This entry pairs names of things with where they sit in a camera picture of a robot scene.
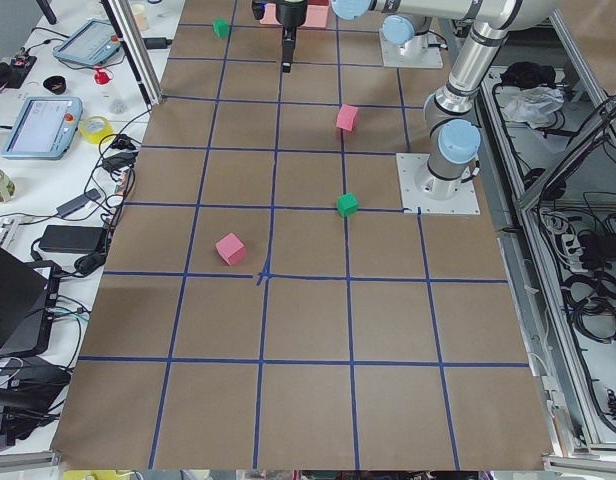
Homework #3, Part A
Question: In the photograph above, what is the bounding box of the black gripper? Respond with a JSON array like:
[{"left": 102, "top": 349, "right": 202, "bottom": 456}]
[{"left": 251, "top": 0, "right": 308, "bottom": 74}]

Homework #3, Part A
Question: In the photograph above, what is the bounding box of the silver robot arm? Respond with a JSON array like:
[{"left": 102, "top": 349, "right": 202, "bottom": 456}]
[
  {"left": 331, "top": 1, "right": 559, "bottom": 201},
  {"left": 379, "top": 14, "right": 445, "bottom": 70}
]

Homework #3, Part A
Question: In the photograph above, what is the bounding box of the green cube near arm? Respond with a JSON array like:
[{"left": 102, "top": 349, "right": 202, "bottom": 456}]
[{"left": 336, "top": 192, "right": 359, "bottom": 218}]

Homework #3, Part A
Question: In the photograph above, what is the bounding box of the pink plastic tray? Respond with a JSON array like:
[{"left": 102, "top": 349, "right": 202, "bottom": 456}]
[{"left": 259, "top": 1, "right": 330, "bottom": 28}]

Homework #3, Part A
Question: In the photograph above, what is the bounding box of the green cube far corner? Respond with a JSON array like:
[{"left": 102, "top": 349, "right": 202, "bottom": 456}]
[{"left": 212, "top": 18, "right": 230, "bottom": 38}]

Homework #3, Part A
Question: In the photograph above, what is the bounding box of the pink cube centre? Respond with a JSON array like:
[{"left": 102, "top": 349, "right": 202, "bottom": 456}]
[{"left": 335, "top": 104, "right": 359, "bottom": 132}]

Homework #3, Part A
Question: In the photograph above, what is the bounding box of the pink cube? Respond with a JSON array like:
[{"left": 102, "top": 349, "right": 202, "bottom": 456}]
[
  {"left": 215, "top": 233, "right": 247, "bottom": 266},
  {"left": 335, "top": 104, "right": 359, "bottom": 132}
]

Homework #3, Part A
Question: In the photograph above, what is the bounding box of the upper teach pendant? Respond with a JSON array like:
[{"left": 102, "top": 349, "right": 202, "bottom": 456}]
[{"left": 53, "top": 19, "right": 121, "bottom": 67}]

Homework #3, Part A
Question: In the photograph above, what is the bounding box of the teach pendant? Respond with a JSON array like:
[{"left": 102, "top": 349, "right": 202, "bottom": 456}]
[
  {"left": 53, "top": 19, "right": 121, "bottom": 67},
  {"left": 1, "top": 97, "right": 83, "bottom": 160}
]

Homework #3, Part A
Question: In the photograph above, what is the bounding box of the yellow tape roll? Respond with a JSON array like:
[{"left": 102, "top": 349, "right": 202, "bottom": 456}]
[{"left": 78, "top": 115, "right": 114, "bottom": 144}]

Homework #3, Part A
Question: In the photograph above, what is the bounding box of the pink cube front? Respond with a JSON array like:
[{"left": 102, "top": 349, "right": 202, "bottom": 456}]
[{"left": 215, "top": 233, "right": 247, "bottom": 266}]

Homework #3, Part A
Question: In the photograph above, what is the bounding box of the black bowl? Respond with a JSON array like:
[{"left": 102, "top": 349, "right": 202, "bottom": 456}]
[{"left": 42, "top": 75, "right": 67, "bottom": 95}]

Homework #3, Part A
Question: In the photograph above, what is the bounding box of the crumpled white cloth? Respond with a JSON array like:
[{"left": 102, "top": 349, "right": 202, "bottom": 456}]
[{"left": 502, "top": 87, "right": 564, "bottom": 129}]

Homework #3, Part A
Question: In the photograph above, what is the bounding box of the lower teach pendant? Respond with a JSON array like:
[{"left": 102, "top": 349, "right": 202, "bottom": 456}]
[{"left": 1, "top": 97, "right": 83, "bottom": 160}]

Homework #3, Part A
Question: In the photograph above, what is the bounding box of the black power adapter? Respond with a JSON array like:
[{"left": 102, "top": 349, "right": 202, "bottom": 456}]
[{"left": 39, "top": 225, "right": 106, "bottom": 254}]

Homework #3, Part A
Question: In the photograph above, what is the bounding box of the white power strip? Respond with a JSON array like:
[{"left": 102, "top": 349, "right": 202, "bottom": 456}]
[{"left": 560, "top": 233, "right": 587, "bottom": 273}]

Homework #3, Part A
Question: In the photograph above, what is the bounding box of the black laptop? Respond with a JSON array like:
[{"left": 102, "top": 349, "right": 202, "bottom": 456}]
[{"left": 0, "top": 247, "right": 60, "bottom": 358}]

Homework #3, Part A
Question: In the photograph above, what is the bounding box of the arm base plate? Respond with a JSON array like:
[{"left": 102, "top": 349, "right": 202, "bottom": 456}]
[
  {"left": 379, "top": 29, "right": 443, "bottom": 69},
  {"left": 396, "top": 153, "right": 480, "bottom": 215}
]

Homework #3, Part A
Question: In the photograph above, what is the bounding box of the aluminium frame post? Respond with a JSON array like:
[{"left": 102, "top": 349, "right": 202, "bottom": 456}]
[{"left": 100, "top": 0, "right": 162, "bottom": 107}]

